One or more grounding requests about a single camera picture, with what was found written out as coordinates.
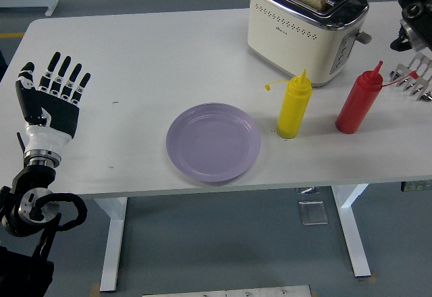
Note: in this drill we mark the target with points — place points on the white panel with screws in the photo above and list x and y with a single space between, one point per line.
226 292

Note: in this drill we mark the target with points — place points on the purple round plate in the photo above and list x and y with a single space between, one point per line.
212 143

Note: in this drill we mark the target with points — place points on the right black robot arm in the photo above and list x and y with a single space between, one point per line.
418 13

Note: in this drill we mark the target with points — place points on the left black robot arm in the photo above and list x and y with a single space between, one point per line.
30 177

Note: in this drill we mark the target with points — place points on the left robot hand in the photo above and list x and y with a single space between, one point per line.
57 114

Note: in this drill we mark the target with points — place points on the cream and silver toaster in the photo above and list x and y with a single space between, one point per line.
287 37

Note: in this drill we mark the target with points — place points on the table control box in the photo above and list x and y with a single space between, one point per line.
416 186

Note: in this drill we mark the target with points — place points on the white table leg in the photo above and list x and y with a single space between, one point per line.
357 243
113 243

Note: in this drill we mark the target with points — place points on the yellow squeeze bottle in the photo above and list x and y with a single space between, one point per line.
292 111

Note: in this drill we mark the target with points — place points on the small metal floor plate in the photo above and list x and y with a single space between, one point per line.
308 190

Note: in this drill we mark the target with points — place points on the large metal floor plate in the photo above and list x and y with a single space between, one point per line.
313 212

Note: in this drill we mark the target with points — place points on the red squeeze bottle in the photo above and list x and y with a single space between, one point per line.
354 108

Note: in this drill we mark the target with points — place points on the silver metal toast rack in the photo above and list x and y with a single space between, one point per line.
401 71

